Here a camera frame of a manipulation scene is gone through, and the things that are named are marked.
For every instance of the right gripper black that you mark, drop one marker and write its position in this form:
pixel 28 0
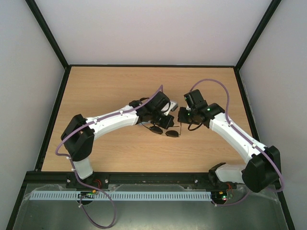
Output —
pixel 182 115

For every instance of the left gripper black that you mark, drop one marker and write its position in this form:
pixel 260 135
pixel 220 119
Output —
pixel 166 124

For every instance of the black gold sunglasses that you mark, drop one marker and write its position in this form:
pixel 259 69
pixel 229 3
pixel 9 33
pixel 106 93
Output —
pixel 172 132

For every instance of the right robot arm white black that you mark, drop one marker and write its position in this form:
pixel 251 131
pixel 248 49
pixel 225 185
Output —
pixel 261 166

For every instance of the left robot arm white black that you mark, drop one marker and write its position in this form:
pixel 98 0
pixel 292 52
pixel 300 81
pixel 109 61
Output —
pixel 79 136

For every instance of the right controller board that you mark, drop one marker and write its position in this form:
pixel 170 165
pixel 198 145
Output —
pixel 222 196

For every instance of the controller board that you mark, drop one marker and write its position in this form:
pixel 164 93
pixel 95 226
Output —
pixel 222 196
pixel 87 194

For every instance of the left controller board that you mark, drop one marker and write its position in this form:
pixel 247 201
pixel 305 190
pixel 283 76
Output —
pixel 87 194

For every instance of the light blue slotted cable duct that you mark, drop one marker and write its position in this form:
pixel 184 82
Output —
pixel 124 196

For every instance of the black enclosure frame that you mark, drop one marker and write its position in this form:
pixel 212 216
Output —
pixel 193 32

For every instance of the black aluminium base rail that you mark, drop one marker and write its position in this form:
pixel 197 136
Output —
pixel 105 180

